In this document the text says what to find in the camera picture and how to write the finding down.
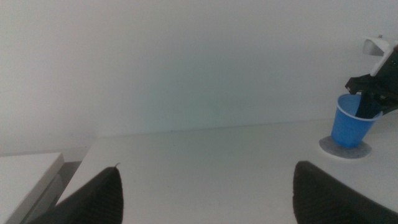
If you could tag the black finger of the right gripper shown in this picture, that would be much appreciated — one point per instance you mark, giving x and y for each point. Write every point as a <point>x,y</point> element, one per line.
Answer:
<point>391,110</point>
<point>369,107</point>

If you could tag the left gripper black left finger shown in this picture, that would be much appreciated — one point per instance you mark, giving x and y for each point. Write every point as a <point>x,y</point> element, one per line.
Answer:
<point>96,202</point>

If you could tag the blue plastic cup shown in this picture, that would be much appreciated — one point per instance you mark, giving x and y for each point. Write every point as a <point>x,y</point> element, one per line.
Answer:
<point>348,130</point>

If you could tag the white side table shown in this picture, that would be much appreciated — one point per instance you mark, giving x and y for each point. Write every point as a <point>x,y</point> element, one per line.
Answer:
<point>25,177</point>

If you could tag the round grey cup mat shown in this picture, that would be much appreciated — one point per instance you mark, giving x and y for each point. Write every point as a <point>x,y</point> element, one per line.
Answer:
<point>332,151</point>

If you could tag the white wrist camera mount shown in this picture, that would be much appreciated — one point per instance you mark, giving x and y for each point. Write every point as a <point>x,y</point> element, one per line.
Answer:
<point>377,49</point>

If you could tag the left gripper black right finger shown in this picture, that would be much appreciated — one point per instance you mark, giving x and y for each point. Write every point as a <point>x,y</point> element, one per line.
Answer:
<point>326,199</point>

